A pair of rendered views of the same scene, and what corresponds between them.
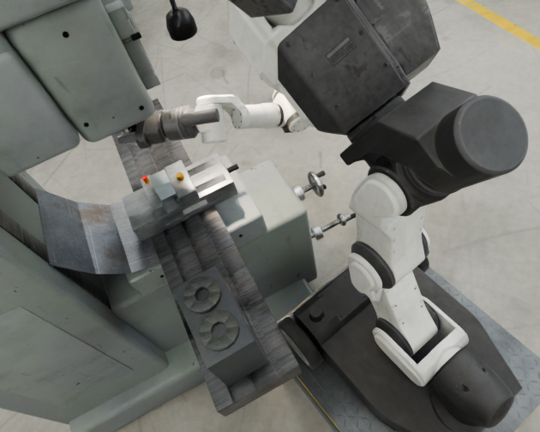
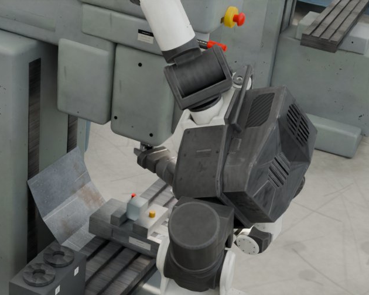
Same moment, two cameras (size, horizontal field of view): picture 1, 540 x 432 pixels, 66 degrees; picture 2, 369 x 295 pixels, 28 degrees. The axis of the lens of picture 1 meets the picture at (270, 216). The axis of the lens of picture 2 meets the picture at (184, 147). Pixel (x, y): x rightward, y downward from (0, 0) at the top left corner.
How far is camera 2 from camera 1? 1.36 m
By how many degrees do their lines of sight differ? 37
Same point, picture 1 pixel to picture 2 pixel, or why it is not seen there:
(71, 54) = (136, 75)
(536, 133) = not seen: outside the picture
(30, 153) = (76, 106)
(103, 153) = not seen: hidden behind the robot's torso
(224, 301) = (62, 269)
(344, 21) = (215, 140)
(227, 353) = (26, 286)
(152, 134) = (150, 160)
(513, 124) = (207, 230)
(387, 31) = (229, 161)
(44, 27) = (133, 54)
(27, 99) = (98, 78)
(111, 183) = not seen: hidden behind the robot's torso
